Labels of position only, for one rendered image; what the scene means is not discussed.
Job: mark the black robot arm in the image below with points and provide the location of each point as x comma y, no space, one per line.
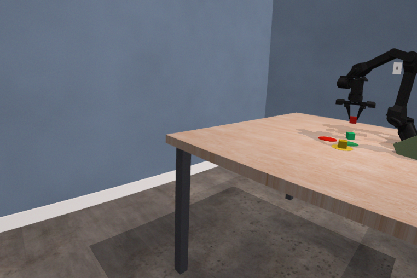
396,115

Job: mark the green circle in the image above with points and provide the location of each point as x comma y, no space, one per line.
352,144

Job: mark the yellow cube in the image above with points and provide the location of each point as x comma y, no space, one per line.
342,144

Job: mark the red circle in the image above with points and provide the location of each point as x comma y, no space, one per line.
327,139

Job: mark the yellow circle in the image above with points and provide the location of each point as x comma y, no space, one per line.
336,147

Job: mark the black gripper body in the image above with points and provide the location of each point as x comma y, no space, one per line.
356,96

